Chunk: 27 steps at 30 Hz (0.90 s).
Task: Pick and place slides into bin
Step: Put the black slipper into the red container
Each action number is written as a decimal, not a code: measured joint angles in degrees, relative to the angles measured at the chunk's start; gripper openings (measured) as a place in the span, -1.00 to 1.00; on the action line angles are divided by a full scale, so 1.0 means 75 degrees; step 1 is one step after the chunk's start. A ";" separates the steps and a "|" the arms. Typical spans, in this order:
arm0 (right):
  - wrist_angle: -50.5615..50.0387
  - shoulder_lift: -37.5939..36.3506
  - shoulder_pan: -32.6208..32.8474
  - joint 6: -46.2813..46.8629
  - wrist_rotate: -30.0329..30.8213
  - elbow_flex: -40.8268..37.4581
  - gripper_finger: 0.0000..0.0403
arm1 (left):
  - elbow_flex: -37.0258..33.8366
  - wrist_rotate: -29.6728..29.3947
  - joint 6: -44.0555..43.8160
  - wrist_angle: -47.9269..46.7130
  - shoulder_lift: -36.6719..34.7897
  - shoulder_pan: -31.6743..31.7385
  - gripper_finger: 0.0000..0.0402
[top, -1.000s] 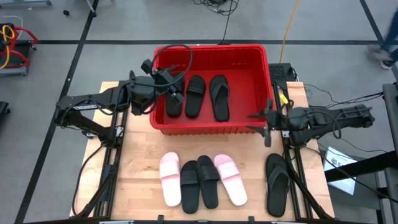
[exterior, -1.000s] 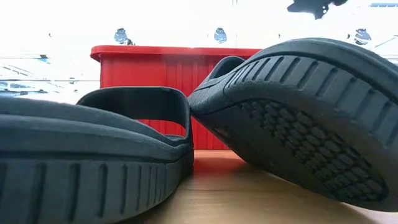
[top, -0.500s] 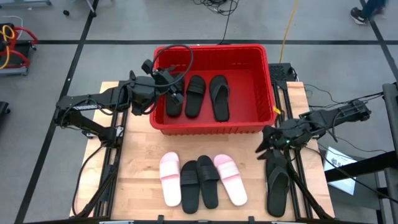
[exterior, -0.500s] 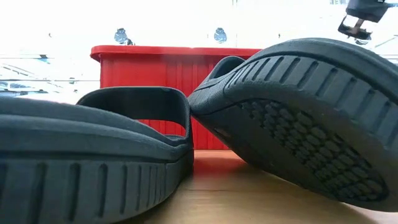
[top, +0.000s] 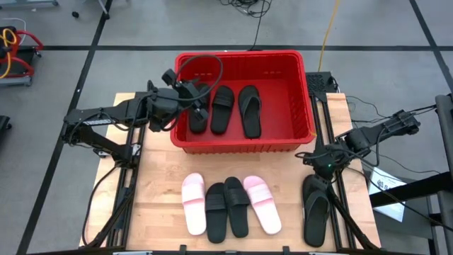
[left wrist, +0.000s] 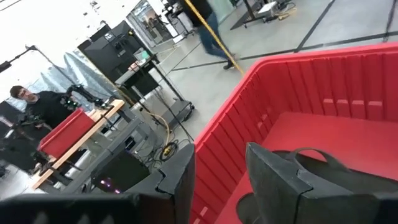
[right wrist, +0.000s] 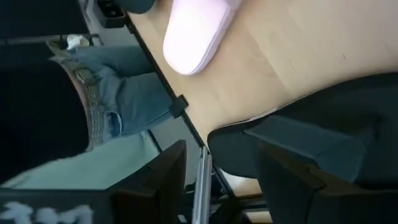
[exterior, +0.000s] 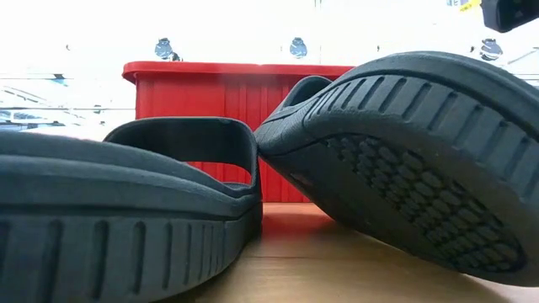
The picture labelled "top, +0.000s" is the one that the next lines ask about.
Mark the black aluminium frame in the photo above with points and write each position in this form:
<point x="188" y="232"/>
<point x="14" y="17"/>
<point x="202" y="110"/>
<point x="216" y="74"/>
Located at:
<point x="124" y="226"/>
<point x="339" y="226"/>

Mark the pink slide sandal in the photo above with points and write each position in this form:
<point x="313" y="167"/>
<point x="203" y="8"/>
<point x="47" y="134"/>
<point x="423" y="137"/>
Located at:
<point x="194" y="212"/>
<point x="263" y="209"/>

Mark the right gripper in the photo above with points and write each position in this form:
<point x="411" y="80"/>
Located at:
<point x="323" y="164"/>

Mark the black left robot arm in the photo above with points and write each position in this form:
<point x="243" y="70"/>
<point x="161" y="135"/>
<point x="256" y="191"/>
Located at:
<point x="117" y="108"/>

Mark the black vented box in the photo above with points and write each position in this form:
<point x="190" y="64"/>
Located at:
<point x="318" y="83"/>

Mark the red plastic bin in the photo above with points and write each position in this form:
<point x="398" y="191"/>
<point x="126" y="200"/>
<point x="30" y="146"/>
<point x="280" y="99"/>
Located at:
<point x="283" y="117"/>

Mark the black table clamp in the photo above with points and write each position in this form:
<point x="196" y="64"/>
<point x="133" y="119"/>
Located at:
<point x="183" y="249"/>
<point x="286" y="250"/>

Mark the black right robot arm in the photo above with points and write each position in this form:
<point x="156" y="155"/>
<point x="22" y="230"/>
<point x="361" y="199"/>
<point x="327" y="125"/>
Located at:
<point x="375" y="132"/>

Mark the black rubber slide sandal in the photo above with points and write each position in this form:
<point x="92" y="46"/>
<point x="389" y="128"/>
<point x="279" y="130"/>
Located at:
<point x="222" y="113"/>
<point x="238" y="216"/>
<point x="216" y="219"/>
<point x="198" y="127"/>

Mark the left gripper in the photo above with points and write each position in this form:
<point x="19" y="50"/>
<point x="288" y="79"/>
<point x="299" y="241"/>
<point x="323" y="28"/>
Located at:
<point x="166" y="108"/>

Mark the black table edge bar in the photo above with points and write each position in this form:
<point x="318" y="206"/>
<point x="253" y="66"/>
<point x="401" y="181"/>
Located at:
<point x="205" y="254"/>

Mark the white printed paper sheet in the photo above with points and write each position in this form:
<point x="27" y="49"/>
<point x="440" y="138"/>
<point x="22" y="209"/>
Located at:
<point x="389" y="175"/>

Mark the grey metal base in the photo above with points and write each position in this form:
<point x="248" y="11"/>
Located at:
<point x="28" y="3"/>

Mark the black metal stand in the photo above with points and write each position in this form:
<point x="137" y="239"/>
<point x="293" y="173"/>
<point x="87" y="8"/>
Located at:
<point x="407" y="191"/>

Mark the red metal cart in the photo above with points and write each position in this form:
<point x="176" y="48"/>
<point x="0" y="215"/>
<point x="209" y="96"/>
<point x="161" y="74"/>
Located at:
<point x="24" y="53"/>

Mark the black flip-flop sandal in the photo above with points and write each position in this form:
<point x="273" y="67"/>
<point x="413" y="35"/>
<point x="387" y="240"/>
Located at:
<point x="316" y="219"/>
<point x="250" y="125"/>

